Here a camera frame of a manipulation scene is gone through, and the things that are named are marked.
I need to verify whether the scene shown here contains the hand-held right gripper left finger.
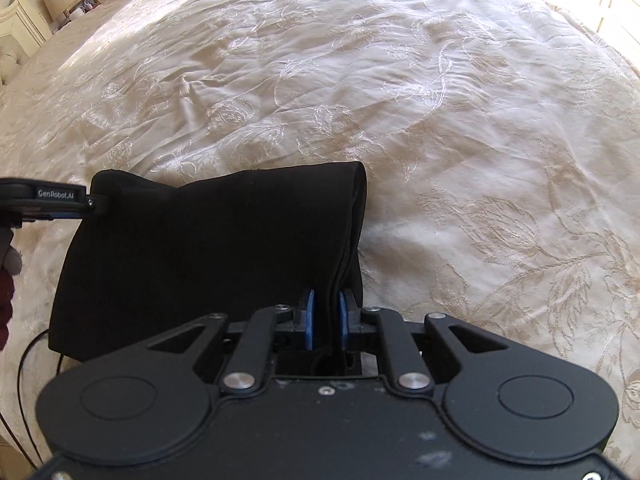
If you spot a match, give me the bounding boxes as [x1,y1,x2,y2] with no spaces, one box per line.
[132,288,316,394]

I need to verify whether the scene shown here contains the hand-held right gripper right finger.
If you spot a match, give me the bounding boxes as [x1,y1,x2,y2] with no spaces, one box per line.
[339,288,511,394]

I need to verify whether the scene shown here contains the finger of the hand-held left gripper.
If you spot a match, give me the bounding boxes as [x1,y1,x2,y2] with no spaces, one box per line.
[30,193,109,221]

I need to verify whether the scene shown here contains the black pants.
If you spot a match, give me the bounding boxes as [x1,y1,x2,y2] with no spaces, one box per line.
[48,161,368,364]

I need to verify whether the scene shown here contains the person's left hand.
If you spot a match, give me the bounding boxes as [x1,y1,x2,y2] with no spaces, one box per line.
[0,230,25,281]

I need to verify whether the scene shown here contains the cream headboard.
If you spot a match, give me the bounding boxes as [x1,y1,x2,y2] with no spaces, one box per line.
[0,0,53,88]

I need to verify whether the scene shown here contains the cream embroidered bedspread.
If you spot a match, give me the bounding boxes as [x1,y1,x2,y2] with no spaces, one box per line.
[0,0,640,480]

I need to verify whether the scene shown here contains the black cable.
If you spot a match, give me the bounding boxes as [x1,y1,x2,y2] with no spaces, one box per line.
[0,329,67,467]

